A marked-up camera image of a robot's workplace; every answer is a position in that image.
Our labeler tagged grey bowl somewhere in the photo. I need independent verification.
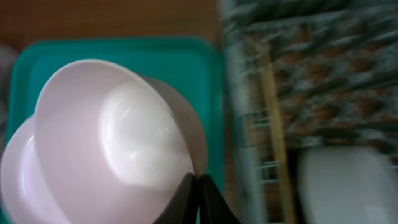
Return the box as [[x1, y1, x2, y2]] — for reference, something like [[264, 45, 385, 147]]
[[298, 147, 397, 224]]

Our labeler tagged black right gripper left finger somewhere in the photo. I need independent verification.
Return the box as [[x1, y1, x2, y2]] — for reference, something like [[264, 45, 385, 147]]
[[153, 173, 198, 224]]

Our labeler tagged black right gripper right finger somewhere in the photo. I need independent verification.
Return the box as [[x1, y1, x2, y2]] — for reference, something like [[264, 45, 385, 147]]
[[198, 175, 241, 224]]

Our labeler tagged wooden chopstick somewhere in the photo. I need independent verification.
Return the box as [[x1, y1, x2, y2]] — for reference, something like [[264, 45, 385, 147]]
[[258, 44, 297, 224]]

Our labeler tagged grey plastic dish rack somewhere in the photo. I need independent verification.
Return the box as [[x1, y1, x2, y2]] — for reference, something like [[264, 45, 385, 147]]
[[218, 0, 397, 223]]

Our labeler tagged teal plastic tray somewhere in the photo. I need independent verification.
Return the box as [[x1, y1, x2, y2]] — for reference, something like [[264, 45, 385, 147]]
[[7, 37, 223, 185]]

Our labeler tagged pink plate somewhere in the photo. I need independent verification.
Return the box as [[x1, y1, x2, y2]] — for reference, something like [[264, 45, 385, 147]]
[[1, 116, 70, 224]]

